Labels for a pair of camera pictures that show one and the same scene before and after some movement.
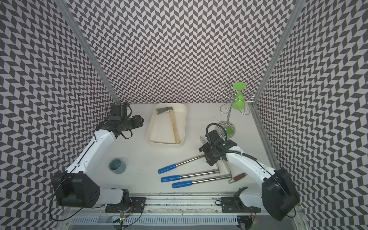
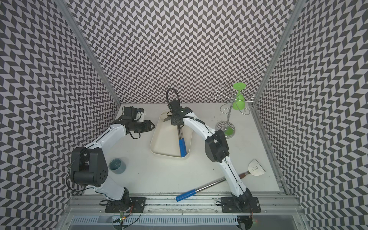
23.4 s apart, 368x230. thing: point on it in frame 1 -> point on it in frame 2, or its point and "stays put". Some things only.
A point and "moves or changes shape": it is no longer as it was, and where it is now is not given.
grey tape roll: [117, 166] stays put
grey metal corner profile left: [88, 47] stays put
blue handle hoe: [182, 184] -> [185, 195]
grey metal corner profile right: [258, 121] stays put
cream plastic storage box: [160, 130] moves or changes shape
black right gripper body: [211, 155] -> [174, 121]
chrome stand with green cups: [238, 98] stays put
